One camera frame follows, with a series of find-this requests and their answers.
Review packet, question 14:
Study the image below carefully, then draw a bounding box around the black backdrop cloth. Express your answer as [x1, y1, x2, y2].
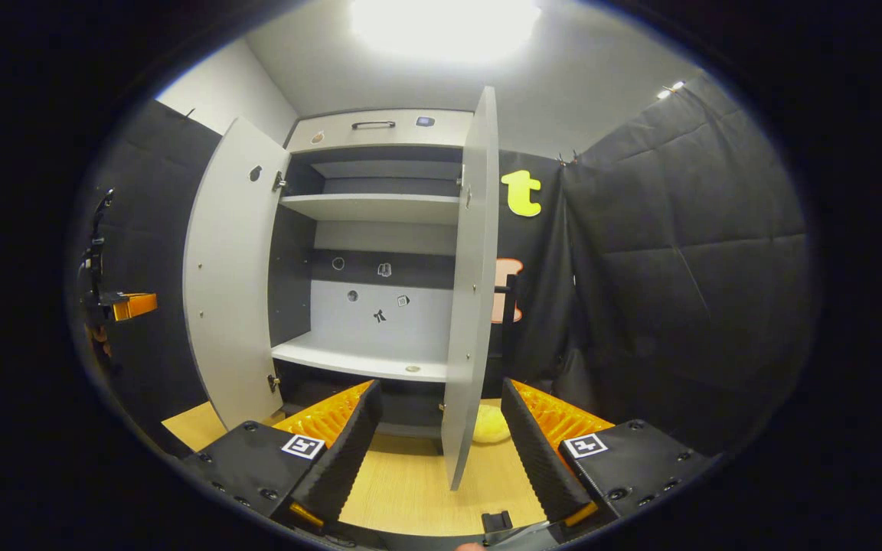
[73, 73, 817, 460]

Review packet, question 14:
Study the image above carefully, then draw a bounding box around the large ceiling light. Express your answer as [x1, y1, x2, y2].
[349, 0, 541, 64]

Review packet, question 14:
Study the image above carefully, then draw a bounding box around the grey double-door shoe cabinet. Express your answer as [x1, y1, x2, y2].
[183, 86, 522, 491]

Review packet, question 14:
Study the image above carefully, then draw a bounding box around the grey cabinet door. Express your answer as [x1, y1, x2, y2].
[441, 86, 522, 491]
[183, 116, 291, 431]

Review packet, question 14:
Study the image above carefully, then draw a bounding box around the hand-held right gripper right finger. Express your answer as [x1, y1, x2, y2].
[501, 378, 721, 529]

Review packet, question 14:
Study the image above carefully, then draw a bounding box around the grey cabinet drawer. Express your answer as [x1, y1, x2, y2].
[286, 109, 475, 154]

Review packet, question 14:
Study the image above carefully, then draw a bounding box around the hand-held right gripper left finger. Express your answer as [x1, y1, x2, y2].
[181, 380, 383, 530]

